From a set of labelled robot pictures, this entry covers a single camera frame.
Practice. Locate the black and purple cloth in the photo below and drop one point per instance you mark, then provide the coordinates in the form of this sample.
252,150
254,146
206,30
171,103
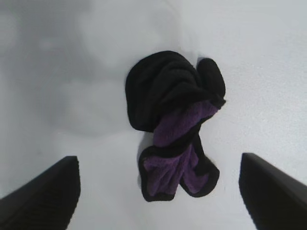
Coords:
156,95

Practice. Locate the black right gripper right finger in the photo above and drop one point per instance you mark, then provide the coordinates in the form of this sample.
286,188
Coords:
275,198

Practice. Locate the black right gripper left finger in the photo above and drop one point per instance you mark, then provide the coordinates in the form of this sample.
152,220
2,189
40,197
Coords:
40,203

